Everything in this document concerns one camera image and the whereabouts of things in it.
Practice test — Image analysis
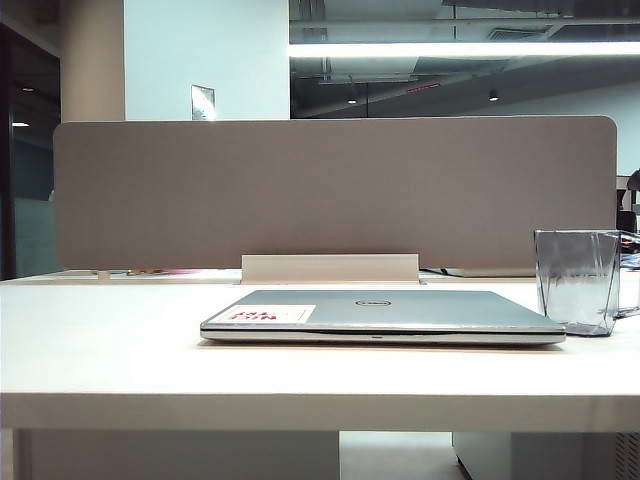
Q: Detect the dark glass door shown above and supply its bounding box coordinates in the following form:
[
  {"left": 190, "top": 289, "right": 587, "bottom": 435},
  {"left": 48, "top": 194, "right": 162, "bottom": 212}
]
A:
[{"left": 0, "top": 23, "right": 62, "bottom": 281}]

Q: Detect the framed wall notice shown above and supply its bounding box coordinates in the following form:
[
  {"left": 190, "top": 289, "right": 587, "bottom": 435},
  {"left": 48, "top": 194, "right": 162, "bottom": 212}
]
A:
[{"left": 190, "top": 83, "right": 217, "bottom": 122}]

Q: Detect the white desk support panel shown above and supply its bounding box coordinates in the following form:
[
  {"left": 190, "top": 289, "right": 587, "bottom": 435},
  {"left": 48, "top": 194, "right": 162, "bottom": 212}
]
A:
[{"left": 19, "top": 431, "right": 341, "bottom": 480}]

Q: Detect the long ceiling light strip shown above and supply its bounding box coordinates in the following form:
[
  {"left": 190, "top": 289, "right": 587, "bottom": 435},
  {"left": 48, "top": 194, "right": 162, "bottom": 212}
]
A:
[{"left": 288, "top": 40, "right": 640, "bottom": 59}]

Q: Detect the transparent grey water cup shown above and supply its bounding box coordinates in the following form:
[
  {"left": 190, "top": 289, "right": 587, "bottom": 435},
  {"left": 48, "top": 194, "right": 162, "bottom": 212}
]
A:
[{"left": 533, "top": 228, "right": 640, "bottom": 336}]

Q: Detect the white red laptop sticker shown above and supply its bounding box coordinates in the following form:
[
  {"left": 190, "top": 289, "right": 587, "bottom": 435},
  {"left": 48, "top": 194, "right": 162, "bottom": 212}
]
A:
[{"left": 223, "top": 304, "right": 317, "bottom": 325}]

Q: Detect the silver Dell laptop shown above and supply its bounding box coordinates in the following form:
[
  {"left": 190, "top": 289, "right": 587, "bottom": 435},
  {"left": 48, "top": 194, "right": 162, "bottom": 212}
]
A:
[{"left": 199, "top": 288, "right": 567, "bottom": 346}]

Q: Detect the beige fabric desk divider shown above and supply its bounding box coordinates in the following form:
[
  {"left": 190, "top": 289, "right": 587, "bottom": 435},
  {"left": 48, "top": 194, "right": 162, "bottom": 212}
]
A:
[{"left": 53, "top": 115, "right": 620, "bottom": 272}]

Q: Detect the dark background office chair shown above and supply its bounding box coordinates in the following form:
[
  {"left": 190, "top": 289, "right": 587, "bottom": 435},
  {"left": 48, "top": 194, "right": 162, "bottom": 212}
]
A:
[{"left": 616, "top": 168, "right": 640, "bottom": 234}]

